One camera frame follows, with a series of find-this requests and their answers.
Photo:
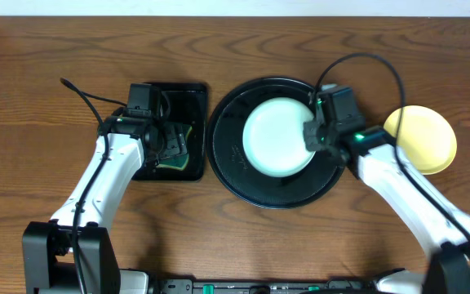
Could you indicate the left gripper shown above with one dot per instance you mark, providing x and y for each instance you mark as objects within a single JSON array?
[{"x": 174, "y": 144}]

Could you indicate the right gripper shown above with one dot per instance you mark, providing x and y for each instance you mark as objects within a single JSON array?
[{"x": 310, "y": 129}]

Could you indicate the green yellow sponge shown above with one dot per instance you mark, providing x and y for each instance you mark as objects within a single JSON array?
[{"x": 180, "y": 159}]

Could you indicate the mint plate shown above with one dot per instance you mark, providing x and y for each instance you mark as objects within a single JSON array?
[{"x": 273, "y": 137}]

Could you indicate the yellow plate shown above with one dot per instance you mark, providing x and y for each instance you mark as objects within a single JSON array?
[{"x": 428, "y": 139}]

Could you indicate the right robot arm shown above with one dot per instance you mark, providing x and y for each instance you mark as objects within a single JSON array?
[{"x": 376, "y": 159}]

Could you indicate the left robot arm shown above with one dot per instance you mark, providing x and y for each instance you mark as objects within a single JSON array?
[{"x": 72, "y": 252}]

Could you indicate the rectangular black tray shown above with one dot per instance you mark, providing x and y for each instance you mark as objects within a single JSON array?
[{"x": 187, "y": 102}]

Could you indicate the round black tray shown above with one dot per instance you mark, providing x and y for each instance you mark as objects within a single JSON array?
[{"x": 230, "y": 164}]

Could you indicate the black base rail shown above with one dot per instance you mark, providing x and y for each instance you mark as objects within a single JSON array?
[{"x": 189, "y": 286}]

